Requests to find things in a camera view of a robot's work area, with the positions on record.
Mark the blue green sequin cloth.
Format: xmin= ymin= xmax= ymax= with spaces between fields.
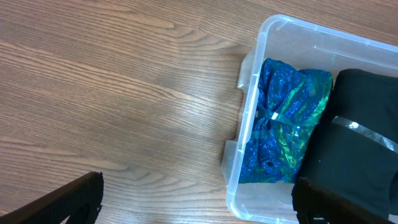
xmin=239 ymin=58 xmax=333 ymax=184

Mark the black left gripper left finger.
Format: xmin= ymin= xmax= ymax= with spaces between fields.
xmin=1 ymin=172 xmax=103 ymax=224

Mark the clear plastic container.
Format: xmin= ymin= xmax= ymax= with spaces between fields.
xmin=221 ymin=14 xmax=397 ymax=224

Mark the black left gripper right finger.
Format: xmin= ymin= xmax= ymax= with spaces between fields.
xmin=292 ymin=177 xmax=392 ymax=224

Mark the black banded cloth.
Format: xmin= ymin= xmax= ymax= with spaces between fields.
xmin=299 ymin=69 xmax=397 ymax=218

